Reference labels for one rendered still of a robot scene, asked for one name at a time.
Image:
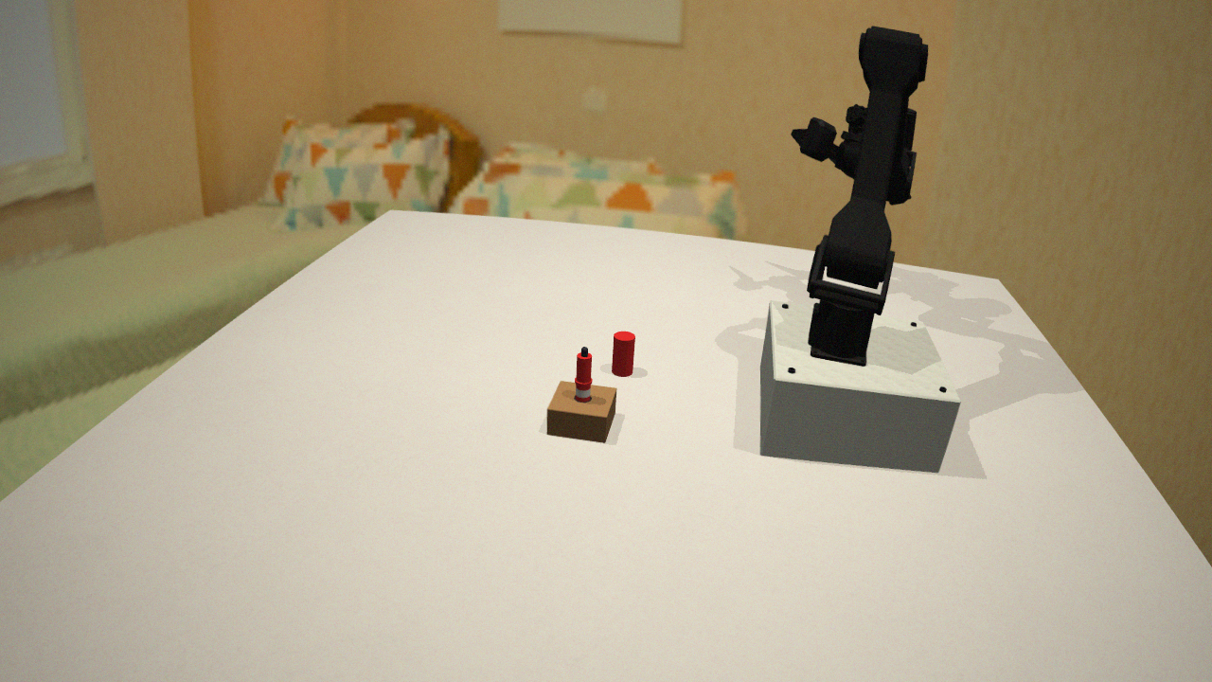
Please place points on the tan square block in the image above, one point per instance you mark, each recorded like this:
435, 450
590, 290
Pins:
592, 420

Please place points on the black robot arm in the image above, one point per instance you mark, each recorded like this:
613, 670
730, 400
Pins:
857, 249

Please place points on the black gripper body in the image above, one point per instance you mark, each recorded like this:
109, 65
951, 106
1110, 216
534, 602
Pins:
818, 144

